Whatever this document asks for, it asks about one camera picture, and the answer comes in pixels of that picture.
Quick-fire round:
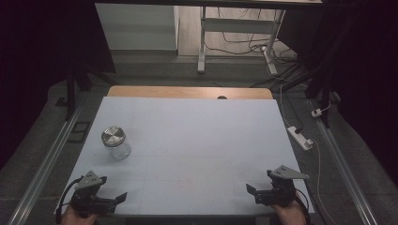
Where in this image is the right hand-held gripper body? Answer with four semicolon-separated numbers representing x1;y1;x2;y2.
254;165;311;208

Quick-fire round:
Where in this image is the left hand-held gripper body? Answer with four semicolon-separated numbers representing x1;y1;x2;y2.
70;170;118;218

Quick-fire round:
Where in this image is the clear glass jar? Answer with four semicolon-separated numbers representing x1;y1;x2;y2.
106;140;132;161

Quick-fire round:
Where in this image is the person's right hand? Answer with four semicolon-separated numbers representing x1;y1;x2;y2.
270;194;308;225

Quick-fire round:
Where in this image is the person's left hand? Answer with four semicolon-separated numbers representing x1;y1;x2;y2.
60;205;99;225

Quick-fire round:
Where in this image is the white power strip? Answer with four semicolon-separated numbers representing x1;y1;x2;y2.
286;125;314;152

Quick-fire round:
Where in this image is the black metal stand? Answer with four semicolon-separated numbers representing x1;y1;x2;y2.
55;60;111;122
275;60;333;129

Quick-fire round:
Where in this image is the wooden table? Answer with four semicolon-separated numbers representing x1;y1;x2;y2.
107;85;274;100

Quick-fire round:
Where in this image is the black curtain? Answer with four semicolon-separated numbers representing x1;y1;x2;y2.
278;0;398;186
0;0;116;172

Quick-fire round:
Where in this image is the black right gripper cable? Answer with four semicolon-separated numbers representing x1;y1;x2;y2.
295;187;312;225

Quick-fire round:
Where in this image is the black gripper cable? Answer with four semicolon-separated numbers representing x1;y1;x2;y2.
295;187;312;225
55;176;84;225

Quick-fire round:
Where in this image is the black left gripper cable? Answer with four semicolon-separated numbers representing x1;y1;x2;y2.
55;176;84;225

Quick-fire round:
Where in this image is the thin white cable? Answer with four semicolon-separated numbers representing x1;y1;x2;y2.
279;85;337;225

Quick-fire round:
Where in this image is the aluminium floor rail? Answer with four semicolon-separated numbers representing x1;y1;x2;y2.
309;98;378;225
7;93;89;225

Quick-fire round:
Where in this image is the black rectangular floor bracket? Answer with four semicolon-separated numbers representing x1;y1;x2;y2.
67;121;91;144

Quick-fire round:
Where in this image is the black floor cable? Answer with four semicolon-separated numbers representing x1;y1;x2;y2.
205;7;284;56
250;46;314;134

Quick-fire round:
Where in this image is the pale grey wall panel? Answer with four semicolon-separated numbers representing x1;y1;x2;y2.
95;3;180;52

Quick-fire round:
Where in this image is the white metal desk frame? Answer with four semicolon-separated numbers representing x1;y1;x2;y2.
196;6;286;76

